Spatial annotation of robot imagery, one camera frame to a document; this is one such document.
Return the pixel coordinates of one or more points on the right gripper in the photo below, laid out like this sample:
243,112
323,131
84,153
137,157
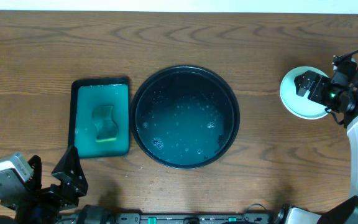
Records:
313,86

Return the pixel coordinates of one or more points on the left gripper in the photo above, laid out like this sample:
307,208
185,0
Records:
51,193

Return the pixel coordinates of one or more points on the mint plate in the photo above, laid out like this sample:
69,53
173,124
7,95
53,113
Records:
300,106

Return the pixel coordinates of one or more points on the green scrub sponge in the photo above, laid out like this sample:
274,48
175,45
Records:
106,128

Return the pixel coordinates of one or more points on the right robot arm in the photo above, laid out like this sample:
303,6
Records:
346,212

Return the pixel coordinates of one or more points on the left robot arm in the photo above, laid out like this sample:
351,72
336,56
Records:
42,214

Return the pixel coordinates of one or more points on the black rectangular water tray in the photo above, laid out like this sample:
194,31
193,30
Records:
86,95

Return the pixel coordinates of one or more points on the round black serving tray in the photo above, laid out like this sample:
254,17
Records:
184,117

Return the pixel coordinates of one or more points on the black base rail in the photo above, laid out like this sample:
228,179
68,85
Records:
136,218

